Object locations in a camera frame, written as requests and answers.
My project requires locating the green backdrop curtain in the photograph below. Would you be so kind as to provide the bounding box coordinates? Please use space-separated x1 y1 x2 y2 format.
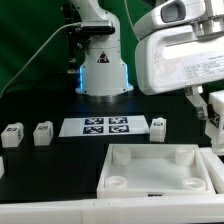
0 0 224 98

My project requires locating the white square tabletop part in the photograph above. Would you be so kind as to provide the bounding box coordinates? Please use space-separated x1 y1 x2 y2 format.
97 144 215 199

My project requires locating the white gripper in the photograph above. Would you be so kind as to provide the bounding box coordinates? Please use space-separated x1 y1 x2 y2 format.
135 25 224 120

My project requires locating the black camera stand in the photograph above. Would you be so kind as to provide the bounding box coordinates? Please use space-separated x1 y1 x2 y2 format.
61 3 89 75

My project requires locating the white right obstacle wall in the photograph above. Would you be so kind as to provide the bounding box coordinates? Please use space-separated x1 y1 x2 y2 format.
200 148 224 194

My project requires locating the white front rail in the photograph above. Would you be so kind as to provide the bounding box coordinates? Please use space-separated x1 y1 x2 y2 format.
0 194 224 224

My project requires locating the grey camera cable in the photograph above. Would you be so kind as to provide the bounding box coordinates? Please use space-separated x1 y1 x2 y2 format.
0 21 83 98

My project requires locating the black cable on table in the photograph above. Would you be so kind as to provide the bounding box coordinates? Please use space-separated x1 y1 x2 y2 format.
0 77 81 101

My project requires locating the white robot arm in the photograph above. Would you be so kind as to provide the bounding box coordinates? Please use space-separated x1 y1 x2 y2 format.
70 0 224 120

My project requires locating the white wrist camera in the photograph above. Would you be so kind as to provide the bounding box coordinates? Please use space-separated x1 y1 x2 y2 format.
134 0 206 39

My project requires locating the white block left edge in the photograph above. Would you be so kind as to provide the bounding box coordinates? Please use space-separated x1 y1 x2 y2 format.
0 157 5 179

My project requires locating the white sheet with markers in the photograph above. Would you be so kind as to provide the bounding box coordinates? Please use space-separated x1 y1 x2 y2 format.
59 115 149 137

